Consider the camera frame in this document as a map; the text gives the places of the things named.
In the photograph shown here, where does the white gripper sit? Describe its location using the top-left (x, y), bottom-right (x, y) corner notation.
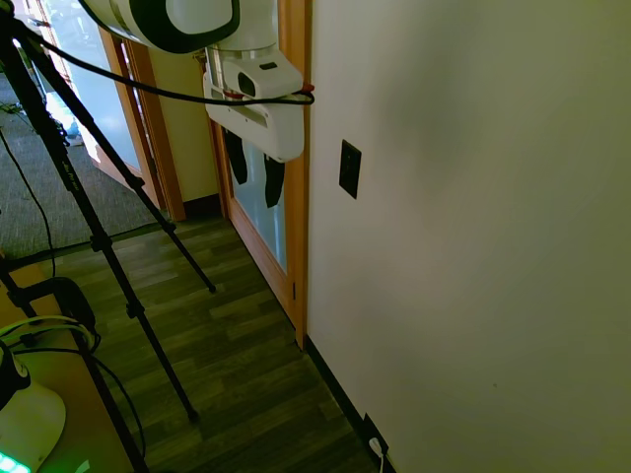
top-left (202, 43), bottom-right (305, 208)

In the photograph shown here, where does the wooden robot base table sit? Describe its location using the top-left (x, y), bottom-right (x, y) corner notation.
top-left (0, 260), bottom-right (149, 473)

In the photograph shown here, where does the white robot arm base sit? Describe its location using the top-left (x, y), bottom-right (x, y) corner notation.
top-left (0, 339), bottom-right (67, 473)

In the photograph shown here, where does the wooden door with frosted glass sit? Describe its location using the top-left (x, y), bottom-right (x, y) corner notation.
top-left (209, 0), bottom-right (313, 346)

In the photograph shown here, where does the grey carpet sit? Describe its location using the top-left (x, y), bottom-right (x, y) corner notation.
top-left (0, 73), bottom-right (162, 260)

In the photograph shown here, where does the black clamp on table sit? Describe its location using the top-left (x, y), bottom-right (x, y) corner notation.
top-left (9, 276), bottom-right (98, 336)

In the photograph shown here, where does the black baseboard strip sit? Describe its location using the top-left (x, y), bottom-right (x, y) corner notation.
top-left (305, 336), bottom-right (395, 473)

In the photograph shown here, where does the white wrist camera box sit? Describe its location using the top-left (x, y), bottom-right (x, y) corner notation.
top-left (222, 54), bottom-right (304, 101)

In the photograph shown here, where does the black wall light switch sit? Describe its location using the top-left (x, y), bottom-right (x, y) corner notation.
top-left (338, 139), bottom-right (363, 200)

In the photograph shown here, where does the wooden door frame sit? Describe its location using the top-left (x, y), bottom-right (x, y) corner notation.
top-left (98, 27), bottom-right (187, 222)

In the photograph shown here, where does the black cable to wrist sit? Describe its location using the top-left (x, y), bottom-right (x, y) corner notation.
top-left (13, 24), bottom-right (316, 106)

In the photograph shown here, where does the black camera tripod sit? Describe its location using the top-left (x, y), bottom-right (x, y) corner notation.
top-left (0, 0), bottom-right (218, 473)

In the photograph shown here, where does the black floor cable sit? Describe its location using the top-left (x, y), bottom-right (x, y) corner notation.
top-left (0, 130), bottom-right (164, 262)

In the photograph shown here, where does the black wall power outlet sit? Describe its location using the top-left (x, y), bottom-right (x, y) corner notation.
top-left (362, 412), bottom-right (390, 454)

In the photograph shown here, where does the white plug with cord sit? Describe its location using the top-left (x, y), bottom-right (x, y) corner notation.
top-left (368, 437), bottom-right (396, 473)

